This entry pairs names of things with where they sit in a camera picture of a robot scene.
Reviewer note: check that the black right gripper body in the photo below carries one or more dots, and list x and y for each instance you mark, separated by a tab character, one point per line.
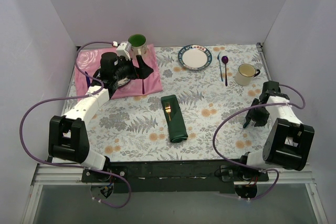
256	112

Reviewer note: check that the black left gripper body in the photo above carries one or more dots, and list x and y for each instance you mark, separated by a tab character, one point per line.
135	67

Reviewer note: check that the gold fork teal handle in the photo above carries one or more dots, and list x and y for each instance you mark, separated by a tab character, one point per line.
168	110

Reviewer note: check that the dark green cloth napkin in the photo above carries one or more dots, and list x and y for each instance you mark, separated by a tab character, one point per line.
176	127

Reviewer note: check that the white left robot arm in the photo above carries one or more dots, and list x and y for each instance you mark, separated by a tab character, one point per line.
68	138

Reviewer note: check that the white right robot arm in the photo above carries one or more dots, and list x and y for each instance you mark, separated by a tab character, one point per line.
288	143

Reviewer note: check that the blue floral patterned plate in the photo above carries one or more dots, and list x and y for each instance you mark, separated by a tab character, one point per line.
123	82

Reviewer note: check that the purple metallic fork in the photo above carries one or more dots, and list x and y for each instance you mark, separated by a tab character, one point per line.
143	88

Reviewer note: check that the green interior ceramic mug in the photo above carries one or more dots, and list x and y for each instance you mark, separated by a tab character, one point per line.
138	45

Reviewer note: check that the pink cloth placemat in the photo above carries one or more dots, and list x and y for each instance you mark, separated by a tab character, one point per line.
89	61

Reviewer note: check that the purple blue knife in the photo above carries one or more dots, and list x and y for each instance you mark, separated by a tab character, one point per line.
88	79

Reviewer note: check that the floral patterned tablecloth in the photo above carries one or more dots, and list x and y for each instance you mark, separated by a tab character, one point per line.
135	129

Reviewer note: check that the white plate blue lettered rim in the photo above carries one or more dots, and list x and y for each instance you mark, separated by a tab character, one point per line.
194	57

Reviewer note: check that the purple metallic spoon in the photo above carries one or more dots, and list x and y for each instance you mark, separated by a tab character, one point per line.
225	62

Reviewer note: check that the blue metallic teaspoon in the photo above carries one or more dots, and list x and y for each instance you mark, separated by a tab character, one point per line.
219	61

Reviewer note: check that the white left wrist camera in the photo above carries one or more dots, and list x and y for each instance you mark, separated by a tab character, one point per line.
122	49

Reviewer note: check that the cream enamel mug black handle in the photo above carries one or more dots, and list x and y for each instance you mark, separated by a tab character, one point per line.
245	74

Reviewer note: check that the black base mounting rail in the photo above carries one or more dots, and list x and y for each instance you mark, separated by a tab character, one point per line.
171	176

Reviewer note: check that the silver aluminium frame rail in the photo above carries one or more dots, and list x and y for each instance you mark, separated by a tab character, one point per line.
53	175

